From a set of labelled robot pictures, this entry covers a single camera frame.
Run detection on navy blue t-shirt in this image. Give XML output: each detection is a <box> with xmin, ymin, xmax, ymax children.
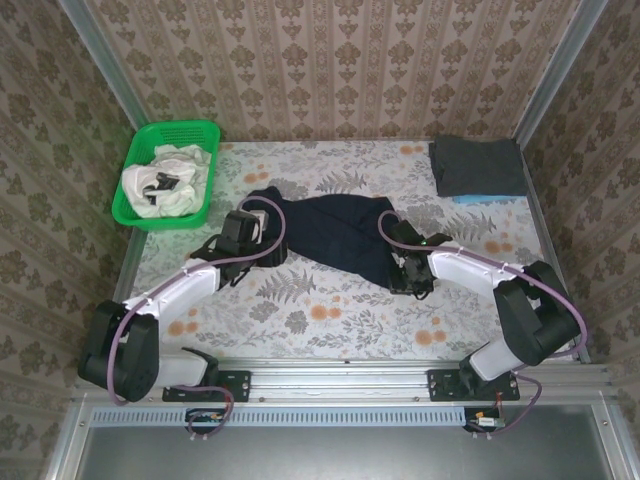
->
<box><xmin>244</xmin><ymin>185</ymin><xmax>407</xmax><ymax>291</ymax></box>

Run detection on floral tablecloth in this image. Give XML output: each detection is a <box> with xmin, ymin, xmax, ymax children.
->
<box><xmin>132</xmin><ymin>139</ymin><xmax>576</xmax><ymax>362</ymax></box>

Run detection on white crumpled t-shirt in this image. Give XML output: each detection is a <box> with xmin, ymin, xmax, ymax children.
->
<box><xmin>122</xmin><ymin>143</ymin><xmax>214</xmax><ymax>220</ymax></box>

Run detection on light blue folded t-shirt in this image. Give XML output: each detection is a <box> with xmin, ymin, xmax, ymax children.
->
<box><xmin>452</xmin><ymin>193</ymin><xmax>521</xmax><ymax>205</ymax></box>

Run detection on green plastic basket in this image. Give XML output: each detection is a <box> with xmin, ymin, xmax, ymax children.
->
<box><xmin>110</xmin><ymin>119</ymin><xmax>222</xmax><ymax>231</ymax></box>

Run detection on dark grey folded t-shirt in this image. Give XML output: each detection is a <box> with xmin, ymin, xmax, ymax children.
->
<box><xmin>428</xmin><ymin>134</ymin><xmax>529</xmax><ymax>198</ymax></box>

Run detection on grey metal panel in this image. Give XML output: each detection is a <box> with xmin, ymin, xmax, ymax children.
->
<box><xmin>44</xmin><ymin>399</ymin><xmax>640</xmax><ymax>480</ymax></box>

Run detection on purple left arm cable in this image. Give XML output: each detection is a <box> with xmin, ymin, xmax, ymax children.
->
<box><xmin>108</xmin><ymin>196</ymin><xmax>289</xmax><ymax>441</ymax></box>

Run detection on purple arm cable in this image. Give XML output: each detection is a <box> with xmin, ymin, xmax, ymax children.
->
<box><xmin>108</xmin><ymin>196</ymin><xmax>289</xmax><ymax>441</ymax></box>
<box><xmin>378</xmin><ymin>210</ymin><xmax>590</xmax><ymax>441</ymax></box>

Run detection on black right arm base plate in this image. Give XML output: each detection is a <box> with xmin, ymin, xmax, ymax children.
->
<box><xmin>426</xmin><ymin>368</ymin><xmax>521</xmax><ymax>403</ymax></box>

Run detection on aluminium mounting rail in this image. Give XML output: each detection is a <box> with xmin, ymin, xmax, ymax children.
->
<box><xmin>73</xmin><ymin>360</ymin><xmax>615</xmax><ymax>402</ymax></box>

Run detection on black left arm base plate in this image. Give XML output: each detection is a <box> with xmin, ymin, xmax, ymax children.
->
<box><xmin>162</xmin><ymin>368</ymin><xmax>252</xmax><ymax>403</ymax></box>

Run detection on grey slotted cable duct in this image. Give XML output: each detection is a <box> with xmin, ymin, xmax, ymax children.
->
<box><xmin>91</xmin><ymin>405</ymin><xmax>612</xmax><ymax>427</ymax></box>

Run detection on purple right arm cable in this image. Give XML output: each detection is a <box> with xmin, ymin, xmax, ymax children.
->
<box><xmin>378</xmin><ymin>210</ymin><xmax>590</xmax><ymax>441</ymax></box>

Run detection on aluminium frame post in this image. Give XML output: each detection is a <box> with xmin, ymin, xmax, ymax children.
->
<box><xmin>55</xmin><ymin>0</ymin><xmax>151</xmax><ymax>144</ymax></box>
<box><xmin>513</xmin><ymin>0</ymin><xmax>610</xmax><ymax>146</ymax></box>

